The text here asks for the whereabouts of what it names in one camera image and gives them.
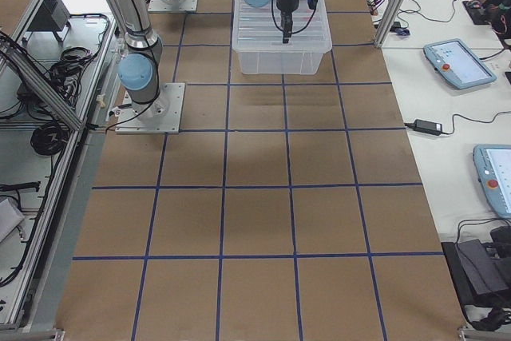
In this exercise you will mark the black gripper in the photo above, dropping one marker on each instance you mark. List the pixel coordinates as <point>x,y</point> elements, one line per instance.
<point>286,5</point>

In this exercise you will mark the clear plastic storage box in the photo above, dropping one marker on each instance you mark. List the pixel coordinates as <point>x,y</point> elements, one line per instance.
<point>305,63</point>

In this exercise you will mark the grey control box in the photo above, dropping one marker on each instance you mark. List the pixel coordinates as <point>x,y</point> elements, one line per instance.
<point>52,17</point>

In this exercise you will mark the far teach pendant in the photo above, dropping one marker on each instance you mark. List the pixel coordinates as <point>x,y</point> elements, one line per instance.
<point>457,64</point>

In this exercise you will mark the teach pendant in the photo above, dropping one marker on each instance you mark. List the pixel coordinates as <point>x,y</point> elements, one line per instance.
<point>457,64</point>
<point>492,164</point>

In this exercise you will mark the black power adapter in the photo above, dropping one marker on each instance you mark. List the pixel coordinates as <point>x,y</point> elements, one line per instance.
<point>426,127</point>

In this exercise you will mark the near teach pendant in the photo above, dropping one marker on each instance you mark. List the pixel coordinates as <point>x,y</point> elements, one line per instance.
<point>492,164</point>

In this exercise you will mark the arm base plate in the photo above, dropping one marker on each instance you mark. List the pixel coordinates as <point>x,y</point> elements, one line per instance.
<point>163,116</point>
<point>172,6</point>

